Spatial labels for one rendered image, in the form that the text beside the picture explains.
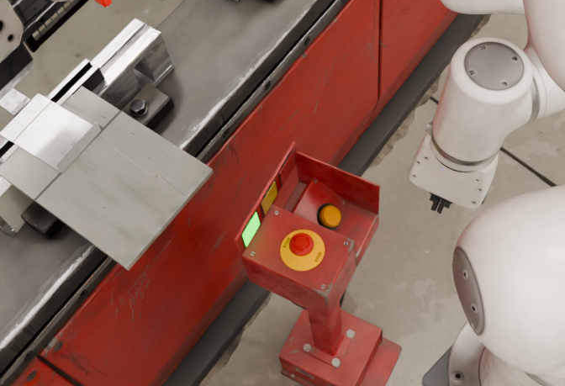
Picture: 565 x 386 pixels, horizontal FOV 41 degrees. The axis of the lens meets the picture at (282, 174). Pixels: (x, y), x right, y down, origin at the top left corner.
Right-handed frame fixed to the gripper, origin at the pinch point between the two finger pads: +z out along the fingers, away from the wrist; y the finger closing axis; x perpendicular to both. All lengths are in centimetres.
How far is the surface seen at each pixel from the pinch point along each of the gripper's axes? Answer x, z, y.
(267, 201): -5.8, 15.5, -25.4
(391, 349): 3, 94, 2
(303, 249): -10.6, 15.2, -16.2
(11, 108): -16, -1, -63
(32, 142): -20, -1, -56
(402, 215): 39, 96, -11
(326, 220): -1.3, 23.2, -16.6
